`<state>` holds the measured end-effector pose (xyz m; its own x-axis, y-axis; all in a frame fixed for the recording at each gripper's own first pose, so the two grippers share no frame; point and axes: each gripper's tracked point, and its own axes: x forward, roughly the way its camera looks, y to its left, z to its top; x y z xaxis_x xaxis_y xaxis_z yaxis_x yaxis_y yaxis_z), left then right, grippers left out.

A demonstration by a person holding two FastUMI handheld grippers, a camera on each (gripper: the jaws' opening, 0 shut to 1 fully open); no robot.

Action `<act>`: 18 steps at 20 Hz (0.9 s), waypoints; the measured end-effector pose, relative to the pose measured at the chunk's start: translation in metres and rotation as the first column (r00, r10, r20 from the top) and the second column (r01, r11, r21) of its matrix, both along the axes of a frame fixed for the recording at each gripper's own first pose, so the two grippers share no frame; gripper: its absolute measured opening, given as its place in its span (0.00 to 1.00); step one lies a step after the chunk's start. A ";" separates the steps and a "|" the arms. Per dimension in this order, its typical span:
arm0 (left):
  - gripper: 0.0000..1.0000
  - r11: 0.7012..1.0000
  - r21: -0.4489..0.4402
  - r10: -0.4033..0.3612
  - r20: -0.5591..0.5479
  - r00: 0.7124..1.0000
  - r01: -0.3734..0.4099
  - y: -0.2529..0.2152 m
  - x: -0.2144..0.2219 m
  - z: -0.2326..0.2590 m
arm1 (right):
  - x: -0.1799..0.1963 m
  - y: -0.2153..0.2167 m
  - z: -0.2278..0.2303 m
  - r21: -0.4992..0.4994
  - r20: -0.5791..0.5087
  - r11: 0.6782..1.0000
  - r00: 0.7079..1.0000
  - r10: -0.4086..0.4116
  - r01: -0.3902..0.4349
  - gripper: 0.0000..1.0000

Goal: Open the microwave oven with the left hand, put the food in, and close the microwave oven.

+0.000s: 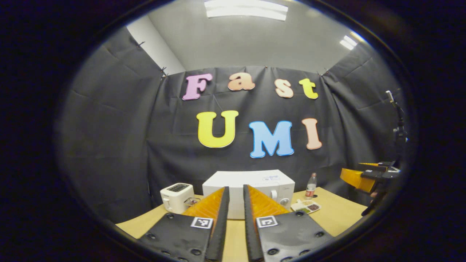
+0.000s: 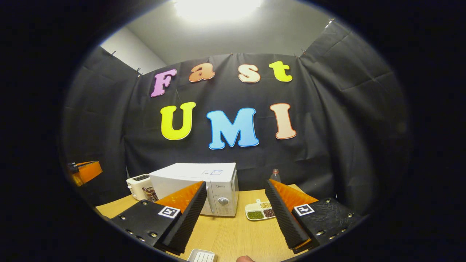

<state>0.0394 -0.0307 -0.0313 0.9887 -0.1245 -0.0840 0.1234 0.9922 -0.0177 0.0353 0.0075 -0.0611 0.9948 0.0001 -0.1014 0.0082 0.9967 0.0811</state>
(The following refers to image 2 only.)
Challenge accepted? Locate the black backdrop cloth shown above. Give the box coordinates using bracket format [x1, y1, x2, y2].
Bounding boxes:
[60, 20, 414, 215]

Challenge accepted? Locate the large ceiling light panel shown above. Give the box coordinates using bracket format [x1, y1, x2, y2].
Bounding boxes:
[173, 0, 263, 23]

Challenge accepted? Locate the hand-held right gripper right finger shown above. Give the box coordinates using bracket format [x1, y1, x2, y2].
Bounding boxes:
[265, 179, 365, 254]

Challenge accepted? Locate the white toaster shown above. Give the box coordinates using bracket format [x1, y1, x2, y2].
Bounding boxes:
[126, 174, 153, 201]

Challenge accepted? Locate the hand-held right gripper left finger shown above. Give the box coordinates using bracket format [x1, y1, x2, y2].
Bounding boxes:
[109, 181, 208, 255]

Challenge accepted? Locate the white divided dish of beans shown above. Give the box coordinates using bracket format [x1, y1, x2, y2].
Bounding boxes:
[245, 199, 276, 221]

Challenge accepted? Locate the small white rectangular tray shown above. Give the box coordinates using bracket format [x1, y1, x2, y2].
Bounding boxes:
[187, 249, 216, 262]

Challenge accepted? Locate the white microwave oven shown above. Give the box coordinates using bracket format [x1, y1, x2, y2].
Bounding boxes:
[149, 162, 240, 218]

